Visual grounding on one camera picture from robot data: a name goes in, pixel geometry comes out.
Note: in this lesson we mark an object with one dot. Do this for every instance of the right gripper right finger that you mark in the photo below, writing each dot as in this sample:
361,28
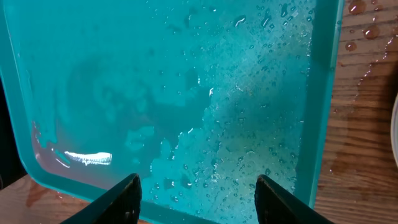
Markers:
276,205

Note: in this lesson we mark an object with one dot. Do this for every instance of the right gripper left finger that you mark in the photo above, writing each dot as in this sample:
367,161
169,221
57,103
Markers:
119,205

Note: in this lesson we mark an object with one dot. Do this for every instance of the white plate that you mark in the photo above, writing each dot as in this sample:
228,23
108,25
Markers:
394,130

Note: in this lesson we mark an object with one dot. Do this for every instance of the teal plastic tray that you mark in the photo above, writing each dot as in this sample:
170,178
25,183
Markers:
199,98

